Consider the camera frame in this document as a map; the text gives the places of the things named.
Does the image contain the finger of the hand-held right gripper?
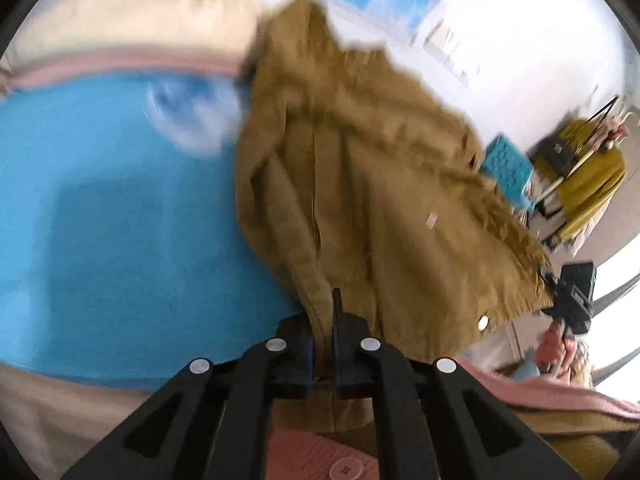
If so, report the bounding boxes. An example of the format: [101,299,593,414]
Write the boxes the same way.
[539,269,565,296]

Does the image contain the teal plastic storage rack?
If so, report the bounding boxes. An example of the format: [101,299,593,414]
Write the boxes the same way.
[482,134,538,211]

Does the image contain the black handbag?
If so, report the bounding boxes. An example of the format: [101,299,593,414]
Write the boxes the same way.
[537,137,583,178]

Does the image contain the beige mattress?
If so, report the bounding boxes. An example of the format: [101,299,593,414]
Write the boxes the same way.
[0,362,166,480]

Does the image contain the person's right hand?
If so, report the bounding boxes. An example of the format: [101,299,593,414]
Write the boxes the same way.
[535,322,583,376]

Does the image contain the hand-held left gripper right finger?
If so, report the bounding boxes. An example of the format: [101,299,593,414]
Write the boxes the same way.
[331,287,586,480]

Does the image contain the blue printed bed sheet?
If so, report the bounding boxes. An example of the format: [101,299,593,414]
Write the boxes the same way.
[0,72,321,391]

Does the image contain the olive green garment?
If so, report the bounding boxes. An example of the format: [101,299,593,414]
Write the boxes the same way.
[235,0,556,433]

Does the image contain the person's pink knit cardigan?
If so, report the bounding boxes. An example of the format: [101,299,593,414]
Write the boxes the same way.
[270,357,640,480]

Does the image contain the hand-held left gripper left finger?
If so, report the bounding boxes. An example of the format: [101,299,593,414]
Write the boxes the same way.
[60,312,316,480]

